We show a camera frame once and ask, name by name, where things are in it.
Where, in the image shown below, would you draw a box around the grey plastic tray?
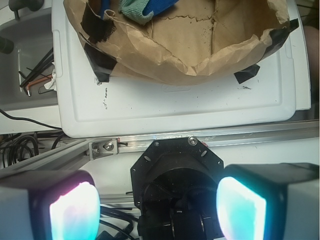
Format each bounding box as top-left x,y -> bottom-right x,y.
0,8 -> 58,111

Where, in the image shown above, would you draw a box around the brown paper bag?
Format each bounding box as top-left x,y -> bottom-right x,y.
63,0 -> 299,86

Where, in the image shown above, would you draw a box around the orange handled allen key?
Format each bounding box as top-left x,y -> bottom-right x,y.
25,74 -> 53,97

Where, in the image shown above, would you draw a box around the aluminium frame rail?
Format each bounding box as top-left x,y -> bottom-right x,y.
0,119 -> 320,171

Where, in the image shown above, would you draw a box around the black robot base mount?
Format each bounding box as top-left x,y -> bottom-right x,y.
130,146 -> 224,240

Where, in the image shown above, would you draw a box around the black floor cables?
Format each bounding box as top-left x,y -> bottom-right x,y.
0,108 -> 66,171

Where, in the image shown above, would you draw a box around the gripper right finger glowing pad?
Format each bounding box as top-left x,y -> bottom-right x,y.
216,162 -> 320,240

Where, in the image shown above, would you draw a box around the metal corner bracket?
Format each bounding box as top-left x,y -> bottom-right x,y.
88,138 -> 118,161

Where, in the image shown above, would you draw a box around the black allen keys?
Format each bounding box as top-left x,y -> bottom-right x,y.
18,47 -> 54,95

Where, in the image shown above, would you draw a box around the blue bottle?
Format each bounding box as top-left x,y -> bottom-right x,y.
99,0 -> 180,20

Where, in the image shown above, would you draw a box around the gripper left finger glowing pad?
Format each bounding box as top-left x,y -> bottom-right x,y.
0,169 -> 101,240

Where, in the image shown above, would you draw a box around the teal cloth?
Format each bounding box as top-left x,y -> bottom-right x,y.
118,0 -> 154,26

